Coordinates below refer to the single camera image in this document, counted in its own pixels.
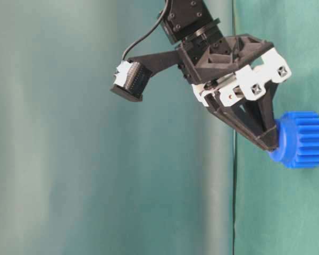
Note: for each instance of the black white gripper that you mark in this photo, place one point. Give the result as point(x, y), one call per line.
point(237, 77)

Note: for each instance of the blue plastic gear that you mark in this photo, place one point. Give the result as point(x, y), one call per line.
point(298, 140)

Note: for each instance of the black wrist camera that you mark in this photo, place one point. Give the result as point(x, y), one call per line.
point(131, 80)

